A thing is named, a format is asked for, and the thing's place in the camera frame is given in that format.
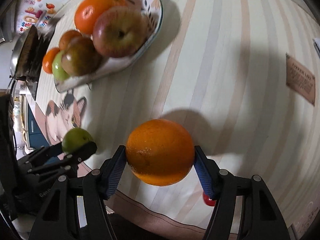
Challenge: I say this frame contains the large orange on plate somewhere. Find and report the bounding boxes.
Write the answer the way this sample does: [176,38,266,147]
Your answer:
[74,0,126,35]

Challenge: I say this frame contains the steel wok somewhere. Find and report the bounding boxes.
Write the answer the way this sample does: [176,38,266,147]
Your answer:
[10,25,39,80]

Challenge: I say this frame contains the range hood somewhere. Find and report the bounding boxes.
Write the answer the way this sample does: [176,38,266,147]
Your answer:
[0,0,17,43]

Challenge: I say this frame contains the floral ceramic plate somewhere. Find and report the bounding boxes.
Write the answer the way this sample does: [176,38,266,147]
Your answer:
[54,0,164,93]

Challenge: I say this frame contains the red cherry tomato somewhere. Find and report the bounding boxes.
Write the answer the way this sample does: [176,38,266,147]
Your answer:
[202,192,216,207]

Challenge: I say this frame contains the dark red apple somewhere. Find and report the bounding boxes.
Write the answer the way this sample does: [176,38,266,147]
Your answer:
[92,6,148,58]

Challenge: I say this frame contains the colourful wall sticker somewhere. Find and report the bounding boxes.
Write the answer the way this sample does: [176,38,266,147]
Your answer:
[15,0,58,34]

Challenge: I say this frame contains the green fruit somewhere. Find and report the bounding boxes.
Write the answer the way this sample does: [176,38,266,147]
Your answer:
[52,50,69,81]
[61,127,94,155]

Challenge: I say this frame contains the striped cat table mat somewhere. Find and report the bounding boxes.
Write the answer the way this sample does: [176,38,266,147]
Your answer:
[35,0,319,236]

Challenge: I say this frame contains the small dark orange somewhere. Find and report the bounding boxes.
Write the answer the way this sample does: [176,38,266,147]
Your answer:
[59,30,82,50]

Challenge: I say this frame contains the small tangerine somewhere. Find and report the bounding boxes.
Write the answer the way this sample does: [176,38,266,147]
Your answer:
[42,47,60,74]

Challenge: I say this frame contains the black gas stove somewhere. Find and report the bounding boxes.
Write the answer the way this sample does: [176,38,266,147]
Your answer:
[26,23,56,100]

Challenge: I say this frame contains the brownish red apple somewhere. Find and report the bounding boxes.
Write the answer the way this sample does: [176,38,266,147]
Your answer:
[61,36,103,76]

